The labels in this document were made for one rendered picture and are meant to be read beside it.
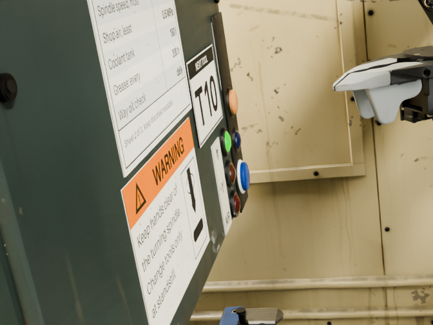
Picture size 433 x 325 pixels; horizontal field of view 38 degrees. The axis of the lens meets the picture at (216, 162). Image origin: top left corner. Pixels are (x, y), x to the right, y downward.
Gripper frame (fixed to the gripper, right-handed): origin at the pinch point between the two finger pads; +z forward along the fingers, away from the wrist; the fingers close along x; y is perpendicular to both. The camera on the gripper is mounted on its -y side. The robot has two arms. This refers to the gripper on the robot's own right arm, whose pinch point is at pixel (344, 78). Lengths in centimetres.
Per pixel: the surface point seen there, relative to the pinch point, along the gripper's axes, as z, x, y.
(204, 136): 18.7, -9.7, -0.1
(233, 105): 12.9, -0.8, -0.1
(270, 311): -1, 37, 48
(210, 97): 16.7, -6.2, -2.5
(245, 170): 12.6, -0.6, 6.9
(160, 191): 25.3, -20.9, -0.3
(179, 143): 22.4, -15.8, -1.8
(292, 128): -20, 63, 23
